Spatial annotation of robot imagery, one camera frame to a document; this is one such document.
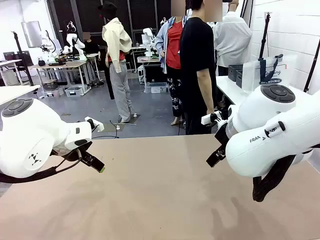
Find mannequin with beige hoodie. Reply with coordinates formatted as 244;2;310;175
97;1;133;123

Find clear plastic storage bin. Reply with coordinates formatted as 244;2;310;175
144;81;168;94

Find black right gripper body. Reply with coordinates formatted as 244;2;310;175
214;120;230;152

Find black light stand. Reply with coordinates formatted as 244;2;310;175
11;31;35;86

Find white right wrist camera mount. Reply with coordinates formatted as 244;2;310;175
201;111;223;126

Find translucent shopping bag navy handles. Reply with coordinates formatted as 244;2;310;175
243;54;288;92

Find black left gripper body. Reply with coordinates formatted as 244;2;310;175
66;139;93;163

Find grey whiteboard panel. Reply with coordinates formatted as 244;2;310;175
21;20;43;48

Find dark plastic crate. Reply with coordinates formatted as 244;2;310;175
41;79;59;91

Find grey floor plate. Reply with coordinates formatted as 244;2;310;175
102;123;125;133

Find person red shirt blue jacket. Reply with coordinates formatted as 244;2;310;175
154;16;191;126

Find person's right forearm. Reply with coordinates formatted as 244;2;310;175
197;69;216;111

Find seated person in black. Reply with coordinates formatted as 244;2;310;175
83;31;101;69

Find grey plastic storage bin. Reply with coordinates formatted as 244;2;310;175
64;86;85;98

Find grey plastic lattice basket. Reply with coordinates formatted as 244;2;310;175
236;69;251;89
227;64;245;82

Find wooden top workbench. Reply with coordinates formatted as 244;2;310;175
28;60;88;95

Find black left arm cable sleeve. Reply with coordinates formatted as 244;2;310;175
0;149;83;185

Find person in white shirt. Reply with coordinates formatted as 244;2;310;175
213;0;253;76

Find white table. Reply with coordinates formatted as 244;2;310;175
216;74;312;106
0;84;41;106

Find black tripod leg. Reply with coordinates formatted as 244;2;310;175
303;37;320;94

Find person in black t-shirt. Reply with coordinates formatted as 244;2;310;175
179;0;218;136

